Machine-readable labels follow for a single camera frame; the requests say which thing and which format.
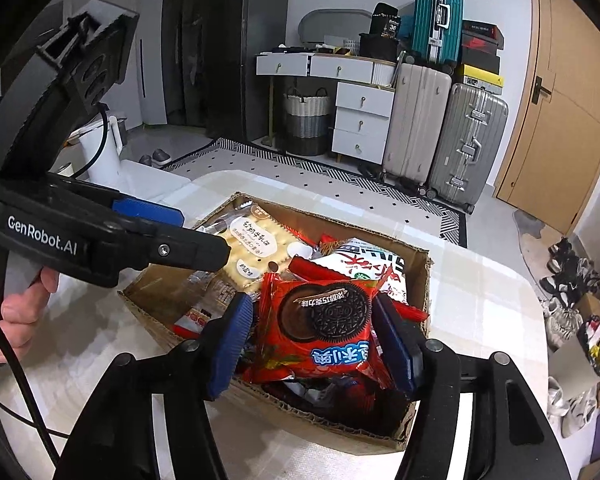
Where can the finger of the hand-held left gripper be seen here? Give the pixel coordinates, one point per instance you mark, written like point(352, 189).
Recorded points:
point(190, 252)
point(145, 211)

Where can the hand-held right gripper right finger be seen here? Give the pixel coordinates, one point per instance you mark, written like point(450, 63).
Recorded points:
point(395, 345)

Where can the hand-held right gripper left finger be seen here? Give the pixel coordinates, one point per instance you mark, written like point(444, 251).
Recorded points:
point(232, 345)

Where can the red white snack packet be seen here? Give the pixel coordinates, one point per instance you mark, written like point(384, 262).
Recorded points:
point(194, 321)

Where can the beige cracker packet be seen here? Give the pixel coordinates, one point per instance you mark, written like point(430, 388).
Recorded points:
point(260, 250)

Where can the red cookie packet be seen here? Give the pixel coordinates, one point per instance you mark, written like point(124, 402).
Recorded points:
point(325, 322)

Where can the white black-red print snack bag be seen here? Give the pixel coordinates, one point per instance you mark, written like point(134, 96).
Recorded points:
point(370, 267)

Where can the brown cardboard box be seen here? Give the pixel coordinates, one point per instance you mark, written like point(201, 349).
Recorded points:
point(305, 420)

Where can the person's left hand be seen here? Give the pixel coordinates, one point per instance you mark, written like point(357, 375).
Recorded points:
point(25, 315)

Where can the grey slipper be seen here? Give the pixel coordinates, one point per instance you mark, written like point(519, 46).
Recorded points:
point(146, 159)
point(161, 154)

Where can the white electric kettle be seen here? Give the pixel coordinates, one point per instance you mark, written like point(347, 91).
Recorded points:
point(102, 152)

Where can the plaid tablecloth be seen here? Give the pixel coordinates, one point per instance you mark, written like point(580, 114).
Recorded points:
point(480, 310)

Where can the dark tall cabinet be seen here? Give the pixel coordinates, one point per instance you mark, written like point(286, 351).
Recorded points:
point(185, 50)

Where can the white high-top sneaker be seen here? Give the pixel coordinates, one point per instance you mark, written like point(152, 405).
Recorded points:
point(580, 412)
point(557, 396)

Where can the grey cloud-shaped doormat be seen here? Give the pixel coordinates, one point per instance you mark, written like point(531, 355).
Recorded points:
point(540, 245)

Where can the woven laundry basket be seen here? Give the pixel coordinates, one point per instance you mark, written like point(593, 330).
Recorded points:
point(307, 120)

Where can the white waste bin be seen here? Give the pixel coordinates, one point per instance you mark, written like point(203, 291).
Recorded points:
point(572, 367)

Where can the black refrigerator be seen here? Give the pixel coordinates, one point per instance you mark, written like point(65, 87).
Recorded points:
point(245, 60)

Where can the pile of assorted shoes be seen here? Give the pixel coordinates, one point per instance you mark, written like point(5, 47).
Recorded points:
point(570, 280)

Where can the silver suitcase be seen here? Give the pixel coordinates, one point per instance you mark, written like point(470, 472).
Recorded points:
point(467, 150)

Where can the beige suitcase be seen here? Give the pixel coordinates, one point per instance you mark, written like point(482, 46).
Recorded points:
point(417, 125)

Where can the white dressing table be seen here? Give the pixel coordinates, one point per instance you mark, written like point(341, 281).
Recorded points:
point(360, 105)

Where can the white plastic basket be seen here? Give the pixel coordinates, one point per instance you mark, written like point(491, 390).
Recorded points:
point(345, 45)

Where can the grey oval board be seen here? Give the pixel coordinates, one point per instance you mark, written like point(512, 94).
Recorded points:
point(330, 24)

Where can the black storage box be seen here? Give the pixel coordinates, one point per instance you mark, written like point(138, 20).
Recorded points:
point(377, 49)

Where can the yellow black shoe box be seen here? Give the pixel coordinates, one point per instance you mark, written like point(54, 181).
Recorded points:
point(480, 81)

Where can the wooden door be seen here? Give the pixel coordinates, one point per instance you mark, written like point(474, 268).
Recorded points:
point(570, 110)

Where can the black printed box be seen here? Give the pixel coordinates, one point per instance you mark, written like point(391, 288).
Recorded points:
point(386, 22)

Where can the black red shoe box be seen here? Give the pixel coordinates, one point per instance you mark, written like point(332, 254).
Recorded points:
point(481, 42)

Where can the teal suitcase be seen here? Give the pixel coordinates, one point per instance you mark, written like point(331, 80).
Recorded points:
point(435, 20)

